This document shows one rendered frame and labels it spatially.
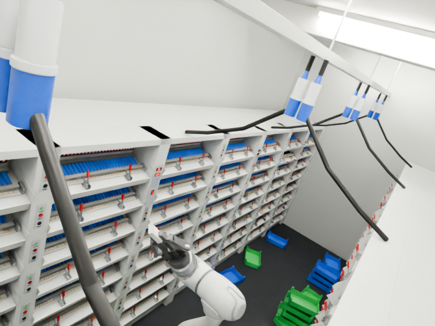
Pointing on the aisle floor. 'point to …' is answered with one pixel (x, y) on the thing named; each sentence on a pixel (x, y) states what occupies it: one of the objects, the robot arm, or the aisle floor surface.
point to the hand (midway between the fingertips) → (155, 233)
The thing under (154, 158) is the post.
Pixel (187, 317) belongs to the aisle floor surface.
